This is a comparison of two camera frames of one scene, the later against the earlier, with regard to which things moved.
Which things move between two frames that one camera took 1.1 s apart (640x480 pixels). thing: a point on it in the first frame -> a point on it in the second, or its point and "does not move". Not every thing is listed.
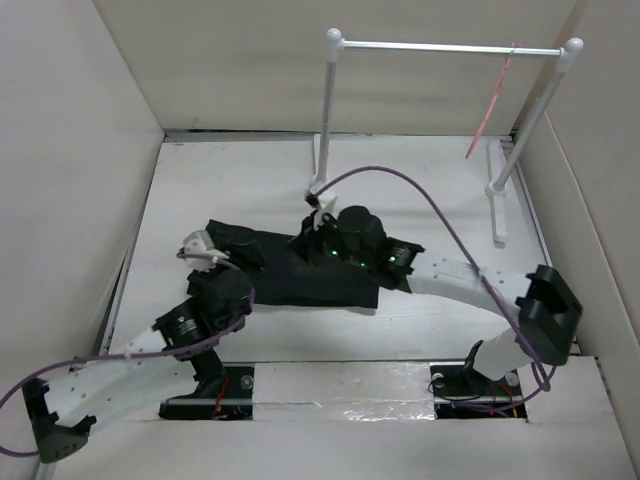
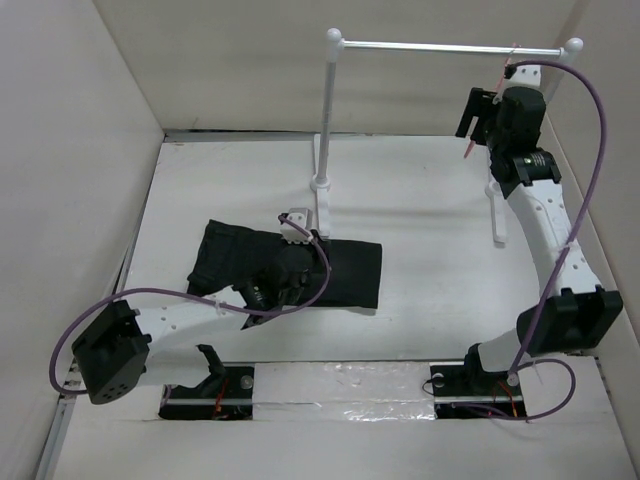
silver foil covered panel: [343, 391] does not move
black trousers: [281, 277] does not move
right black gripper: [309, 238] -> [482, 103]
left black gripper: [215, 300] -> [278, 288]
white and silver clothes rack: [500, 169] does not move
